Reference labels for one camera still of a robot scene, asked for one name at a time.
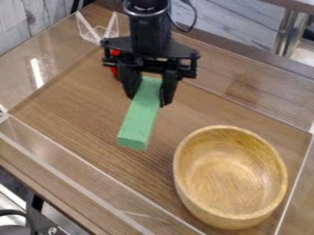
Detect red plush strawberry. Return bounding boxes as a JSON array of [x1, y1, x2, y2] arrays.
[[111, 50, 122, 81]]

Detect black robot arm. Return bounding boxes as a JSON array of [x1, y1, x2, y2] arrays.
[[101, 0, 202, 106]]

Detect metal table leg background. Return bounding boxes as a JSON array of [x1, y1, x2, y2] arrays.
[[276, 9, 309, 57]]

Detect clear acrylic tray wall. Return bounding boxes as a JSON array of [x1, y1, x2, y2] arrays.
[[0, 111, 205, 235]]

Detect clear acrylic corner bracket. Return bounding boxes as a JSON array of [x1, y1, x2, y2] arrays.
[[75, 12, 119, 46]]

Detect brown wooden bowl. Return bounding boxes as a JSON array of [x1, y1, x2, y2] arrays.
[[173, 125, 289, 229]]

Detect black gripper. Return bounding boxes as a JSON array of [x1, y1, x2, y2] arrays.
[[99, 13, 202, 108]]

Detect green stick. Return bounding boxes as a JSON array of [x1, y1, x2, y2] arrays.
[[118, 76, 162, 151]]

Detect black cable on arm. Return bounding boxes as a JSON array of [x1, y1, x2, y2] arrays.
[[168, 0, 200, 34]]

